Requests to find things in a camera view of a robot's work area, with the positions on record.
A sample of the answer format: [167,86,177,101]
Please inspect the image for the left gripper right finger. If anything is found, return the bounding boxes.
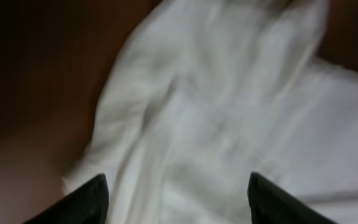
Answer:
[247,172,334,224]

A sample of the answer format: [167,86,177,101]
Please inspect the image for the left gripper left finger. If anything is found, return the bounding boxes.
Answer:
[24,174,109,224]

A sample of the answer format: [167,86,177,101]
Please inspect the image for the white printed t-shirt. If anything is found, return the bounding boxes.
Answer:
[65,1,358,223]

